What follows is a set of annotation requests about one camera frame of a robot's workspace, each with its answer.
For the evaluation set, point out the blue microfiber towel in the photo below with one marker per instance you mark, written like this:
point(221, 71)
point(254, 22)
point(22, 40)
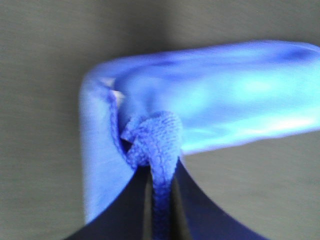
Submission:
point(151, 110)

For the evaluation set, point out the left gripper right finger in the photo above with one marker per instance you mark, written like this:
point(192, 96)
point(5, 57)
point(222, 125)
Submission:
point(196, 217)

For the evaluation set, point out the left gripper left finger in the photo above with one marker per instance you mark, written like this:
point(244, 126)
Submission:
point(128, 217)

